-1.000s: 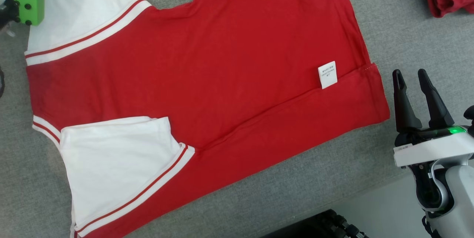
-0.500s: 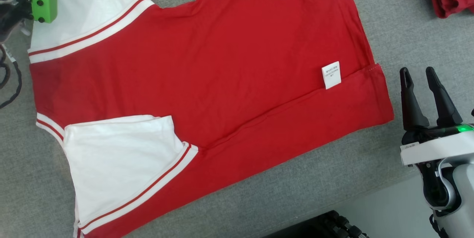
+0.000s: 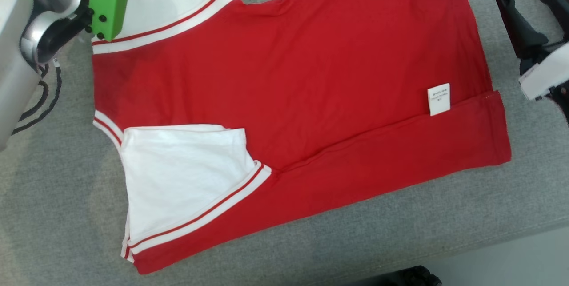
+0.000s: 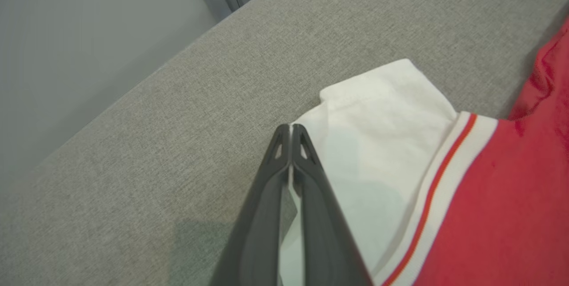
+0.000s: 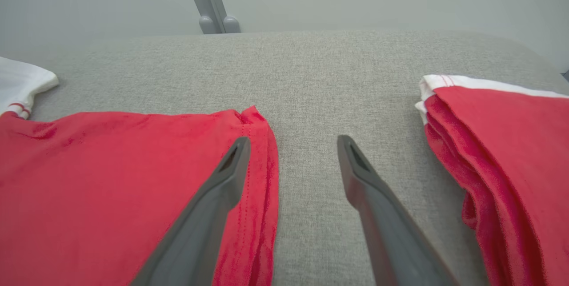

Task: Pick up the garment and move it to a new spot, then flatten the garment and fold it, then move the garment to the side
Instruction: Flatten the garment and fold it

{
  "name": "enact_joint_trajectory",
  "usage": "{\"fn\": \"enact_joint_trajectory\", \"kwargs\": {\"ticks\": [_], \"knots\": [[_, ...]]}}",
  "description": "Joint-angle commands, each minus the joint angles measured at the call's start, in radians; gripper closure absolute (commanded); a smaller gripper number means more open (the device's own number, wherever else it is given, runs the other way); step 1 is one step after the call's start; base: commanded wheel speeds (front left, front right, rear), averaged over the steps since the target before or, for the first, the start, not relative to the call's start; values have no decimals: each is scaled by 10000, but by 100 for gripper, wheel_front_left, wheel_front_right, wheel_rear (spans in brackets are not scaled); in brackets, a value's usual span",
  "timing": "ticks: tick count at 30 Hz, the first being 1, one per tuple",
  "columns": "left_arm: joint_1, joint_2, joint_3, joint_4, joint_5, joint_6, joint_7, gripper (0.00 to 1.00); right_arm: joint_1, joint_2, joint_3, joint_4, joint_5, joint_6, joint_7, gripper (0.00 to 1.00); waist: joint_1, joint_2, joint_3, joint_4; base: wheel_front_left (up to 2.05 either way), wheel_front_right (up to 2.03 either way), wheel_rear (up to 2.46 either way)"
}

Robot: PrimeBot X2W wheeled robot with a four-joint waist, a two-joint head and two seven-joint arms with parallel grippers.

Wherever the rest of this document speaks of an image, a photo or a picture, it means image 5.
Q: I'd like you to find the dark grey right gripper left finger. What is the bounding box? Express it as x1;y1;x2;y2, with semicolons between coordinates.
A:
130;136;251;286

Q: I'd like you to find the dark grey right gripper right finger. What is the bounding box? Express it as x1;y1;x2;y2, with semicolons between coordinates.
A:
336;134;459;286

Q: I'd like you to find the red and white jersey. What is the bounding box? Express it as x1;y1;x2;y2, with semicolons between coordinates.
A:
0;57;280;286

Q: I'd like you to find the red garment with white trim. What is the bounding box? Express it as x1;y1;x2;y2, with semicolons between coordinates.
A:
415;74;569;286

